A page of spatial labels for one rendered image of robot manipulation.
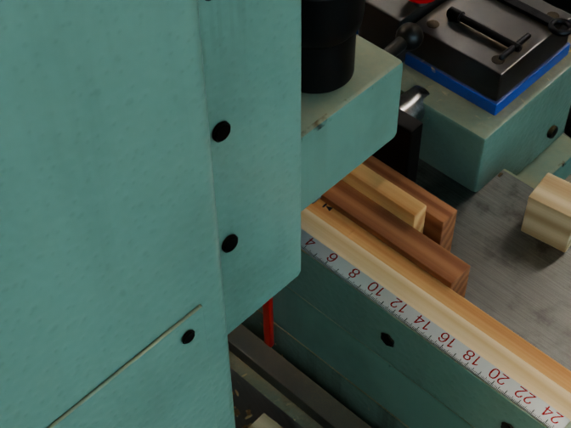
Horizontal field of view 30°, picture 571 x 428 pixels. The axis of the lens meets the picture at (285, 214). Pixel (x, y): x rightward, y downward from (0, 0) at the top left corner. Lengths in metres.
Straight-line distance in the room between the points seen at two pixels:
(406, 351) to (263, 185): 0.20
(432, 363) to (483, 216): 0.17
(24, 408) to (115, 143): 0.12
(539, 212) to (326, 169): 0.19
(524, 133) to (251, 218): 0.35
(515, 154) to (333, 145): 0.24
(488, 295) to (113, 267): 0.41
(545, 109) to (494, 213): 0.10
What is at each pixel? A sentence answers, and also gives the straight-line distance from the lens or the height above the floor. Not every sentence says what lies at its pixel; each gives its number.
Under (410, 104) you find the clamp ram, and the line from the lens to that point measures 0.83.
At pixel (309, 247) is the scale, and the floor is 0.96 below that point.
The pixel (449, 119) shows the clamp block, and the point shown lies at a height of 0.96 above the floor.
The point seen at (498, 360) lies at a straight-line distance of 0.70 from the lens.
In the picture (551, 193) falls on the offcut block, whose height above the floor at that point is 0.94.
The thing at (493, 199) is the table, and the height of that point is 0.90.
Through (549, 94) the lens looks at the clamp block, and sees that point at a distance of 0.88.
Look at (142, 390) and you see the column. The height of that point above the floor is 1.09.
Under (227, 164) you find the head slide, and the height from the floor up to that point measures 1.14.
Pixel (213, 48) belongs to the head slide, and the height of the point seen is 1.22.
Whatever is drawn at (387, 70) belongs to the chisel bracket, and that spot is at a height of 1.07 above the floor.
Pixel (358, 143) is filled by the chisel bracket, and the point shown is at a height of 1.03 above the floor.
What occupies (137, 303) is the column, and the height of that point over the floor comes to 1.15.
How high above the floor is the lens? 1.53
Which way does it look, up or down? 49 degrees down
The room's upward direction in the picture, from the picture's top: 1 degrees counter-clockwise
